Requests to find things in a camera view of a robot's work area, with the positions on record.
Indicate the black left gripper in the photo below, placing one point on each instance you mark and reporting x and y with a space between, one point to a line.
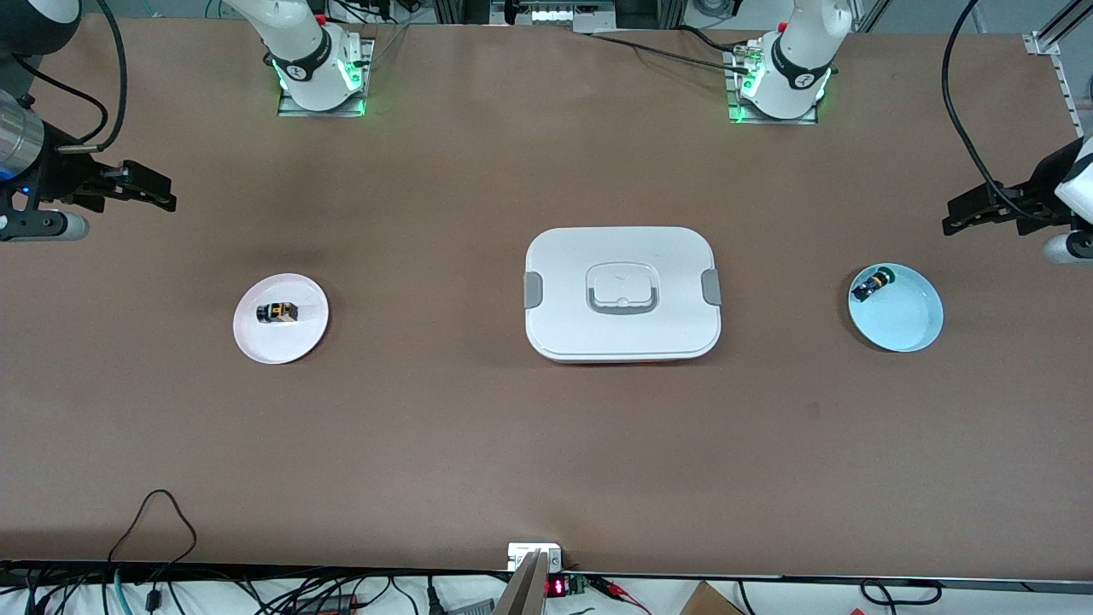
1036 190

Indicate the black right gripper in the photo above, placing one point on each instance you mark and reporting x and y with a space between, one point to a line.
60 175

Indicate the orange black switch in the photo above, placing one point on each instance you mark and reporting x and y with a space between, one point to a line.
277 313

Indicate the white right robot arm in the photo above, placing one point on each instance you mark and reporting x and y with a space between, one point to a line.
301 41

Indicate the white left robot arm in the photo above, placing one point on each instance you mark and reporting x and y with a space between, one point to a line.
798 60

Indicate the white lidded pink box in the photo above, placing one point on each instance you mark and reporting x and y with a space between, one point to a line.
623 256

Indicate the light blue round plate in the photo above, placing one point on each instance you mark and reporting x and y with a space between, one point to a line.
901 320

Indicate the pink round plate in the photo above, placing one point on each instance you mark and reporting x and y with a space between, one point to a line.
282 342

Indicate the brown cardboard piece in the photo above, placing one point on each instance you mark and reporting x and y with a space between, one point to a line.
709 600

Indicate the red digit display module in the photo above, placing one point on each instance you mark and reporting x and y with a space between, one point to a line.
559 587

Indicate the green black switch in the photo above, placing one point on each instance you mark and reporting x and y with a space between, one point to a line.
871 284

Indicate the aluminium frame profile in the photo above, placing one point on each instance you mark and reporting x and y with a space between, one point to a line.
1059 60

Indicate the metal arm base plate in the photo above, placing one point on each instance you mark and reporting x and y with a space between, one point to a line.
363 68
739 107

